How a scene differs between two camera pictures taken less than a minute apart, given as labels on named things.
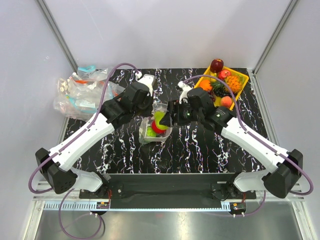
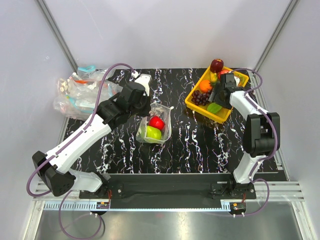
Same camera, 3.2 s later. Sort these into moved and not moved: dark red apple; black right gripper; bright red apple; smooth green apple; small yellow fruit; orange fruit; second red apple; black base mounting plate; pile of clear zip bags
Moved: smooth green apple; black right gripper; bright red apple
Not moved: small yellow fruit; orange fruit; second red apple; dark red apple; black base mounting plate; pile of clear zip bags
